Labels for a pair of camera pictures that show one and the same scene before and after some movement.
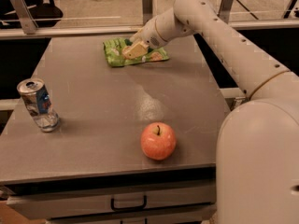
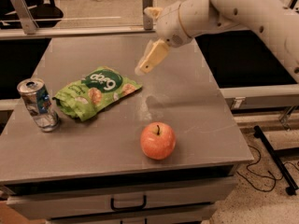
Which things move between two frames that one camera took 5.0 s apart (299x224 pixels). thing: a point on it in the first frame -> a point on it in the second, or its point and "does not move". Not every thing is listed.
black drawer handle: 132,208 does not move
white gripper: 149,35 -> 170,25
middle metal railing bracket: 147,5 does not move
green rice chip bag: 114,56 -> 92,93
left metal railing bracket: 22,10 does not move
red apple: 158,141 does not move
